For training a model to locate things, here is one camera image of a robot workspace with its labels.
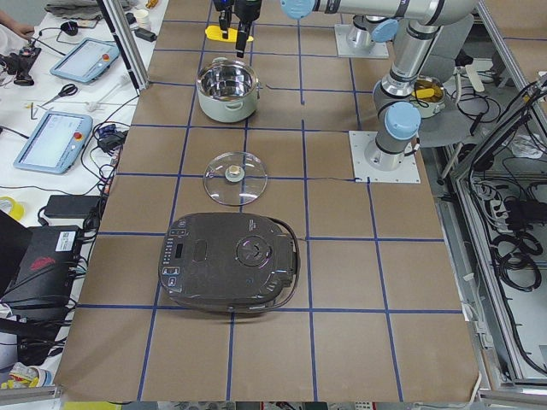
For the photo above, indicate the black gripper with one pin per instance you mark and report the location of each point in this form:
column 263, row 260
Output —
column 248, row 11
column 225, row 21

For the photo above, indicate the yellow corn cob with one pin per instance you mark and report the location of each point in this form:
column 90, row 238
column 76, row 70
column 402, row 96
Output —
column 214, row 33

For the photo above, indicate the glass pot lid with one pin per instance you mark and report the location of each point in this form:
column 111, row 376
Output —
column 235, row 178

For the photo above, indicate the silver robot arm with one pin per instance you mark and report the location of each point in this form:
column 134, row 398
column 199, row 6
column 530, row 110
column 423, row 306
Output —
column 236, row 19
column 399, row 119

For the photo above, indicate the blue teach pendant far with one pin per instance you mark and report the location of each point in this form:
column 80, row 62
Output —
column 87, row 61

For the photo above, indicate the blue teach pendant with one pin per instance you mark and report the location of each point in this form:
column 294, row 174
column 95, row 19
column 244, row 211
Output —
column 87, row 61
column 55, row 143

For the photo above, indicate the scissors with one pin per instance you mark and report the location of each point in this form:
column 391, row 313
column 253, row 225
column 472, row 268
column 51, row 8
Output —
column 67, row 90

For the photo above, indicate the steel bowl on chair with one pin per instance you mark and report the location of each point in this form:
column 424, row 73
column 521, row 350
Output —
column 428, row 97

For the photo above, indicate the blue teach pendant near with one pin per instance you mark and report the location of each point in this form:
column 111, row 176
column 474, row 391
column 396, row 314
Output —
column 55, row 143

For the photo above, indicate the black rice cooker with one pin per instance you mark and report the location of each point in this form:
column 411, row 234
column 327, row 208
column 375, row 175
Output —
column 229, row 262

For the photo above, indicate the black power adapter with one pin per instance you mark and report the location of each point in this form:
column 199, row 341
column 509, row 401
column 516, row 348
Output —
column 70, row 207

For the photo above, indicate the yellow tape roll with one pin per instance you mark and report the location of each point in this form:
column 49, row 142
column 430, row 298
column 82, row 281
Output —
column 12, row 208

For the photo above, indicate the black computer box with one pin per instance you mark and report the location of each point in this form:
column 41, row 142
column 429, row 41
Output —
column 38, row 263

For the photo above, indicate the aluminium frame post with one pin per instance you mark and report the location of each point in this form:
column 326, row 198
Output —
column 116, row 21

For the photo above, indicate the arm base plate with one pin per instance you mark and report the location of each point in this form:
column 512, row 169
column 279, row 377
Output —
column 353, row 42
column 372, row 165

